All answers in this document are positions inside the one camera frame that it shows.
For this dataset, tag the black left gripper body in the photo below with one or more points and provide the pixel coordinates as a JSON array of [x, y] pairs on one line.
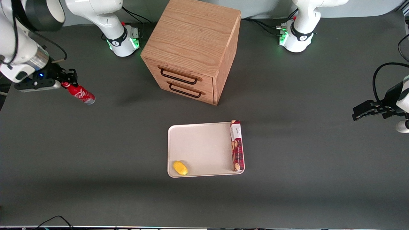
[[390, 95]]

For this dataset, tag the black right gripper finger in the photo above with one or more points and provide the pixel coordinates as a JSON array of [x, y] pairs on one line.
[[73, 76], [62, 76]]

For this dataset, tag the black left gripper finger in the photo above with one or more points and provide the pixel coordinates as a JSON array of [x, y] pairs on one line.
[[366, 105], [366, 115]]

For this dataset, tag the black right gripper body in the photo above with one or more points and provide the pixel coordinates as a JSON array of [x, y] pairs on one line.
[[52, 72]]

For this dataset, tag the red coke bottle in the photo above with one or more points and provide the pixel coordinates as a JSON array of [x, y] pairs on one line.
[[80, 94]]

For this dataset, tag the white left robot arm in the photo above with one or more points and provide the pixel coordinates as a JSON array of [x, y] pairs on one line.
[[303, 35]]

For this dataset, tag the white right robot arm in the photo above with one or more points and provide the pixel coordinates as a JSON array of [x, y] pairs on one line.
[[105, 19]]

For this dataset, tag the white plastic tray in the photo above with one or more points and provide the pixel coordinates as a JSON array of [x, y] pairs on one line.
[[204, 150]]

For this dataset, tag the wooden drawer cabinet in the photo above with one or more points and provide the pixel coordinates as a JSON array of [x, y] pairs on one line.
[[195, 38]]

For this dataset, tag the red cookie box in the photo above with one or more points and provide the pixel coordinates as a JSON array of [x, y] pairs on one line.
[[237, 147]]

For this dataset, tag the yellow lemon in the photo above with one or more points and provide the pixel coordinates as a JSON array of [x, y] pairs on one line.
[[180, 168]]

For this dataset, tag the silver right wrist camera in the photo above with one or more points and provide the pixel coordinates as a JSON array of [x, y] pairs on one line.
[[38, 85]]

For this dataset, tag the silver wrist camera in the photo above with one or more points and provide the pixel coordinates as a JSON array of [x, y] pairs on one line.
[[403, 126], [38, 85]]

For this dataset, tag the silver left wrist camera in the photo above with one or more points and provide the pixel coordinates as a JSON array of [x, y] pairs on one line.
[[403, 126]]

